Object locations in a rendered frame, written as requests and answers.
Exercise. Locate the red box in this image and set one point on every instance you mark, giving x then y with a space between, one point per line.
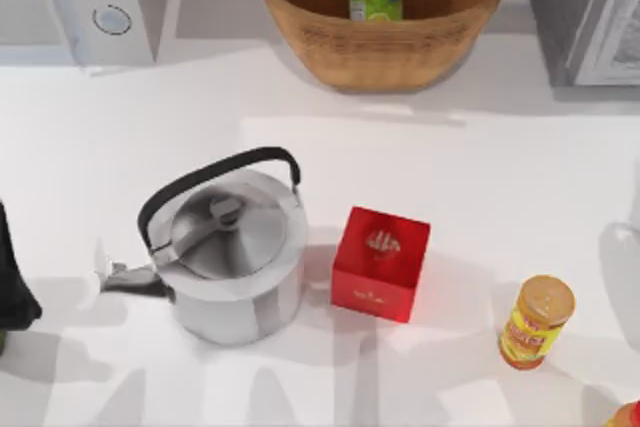
380 264

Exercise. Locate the brown wicker basket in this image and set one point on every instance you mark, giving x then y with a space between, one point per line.
385 49

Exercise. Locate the orange jar with yellow label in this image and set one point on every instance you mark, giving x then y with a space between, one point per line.
536 323

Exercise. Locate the microwave knob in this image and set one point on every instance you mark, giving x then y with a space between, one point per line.
112 19

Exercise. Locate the pale microwave oven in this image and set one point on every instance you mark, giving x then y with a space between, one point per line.
60 7

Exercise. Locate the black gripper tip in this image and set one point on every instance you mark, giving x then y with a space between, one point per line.
15 277

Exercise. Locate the orange and yellow bottle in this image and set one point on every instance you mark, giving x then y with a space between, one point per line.
628 417

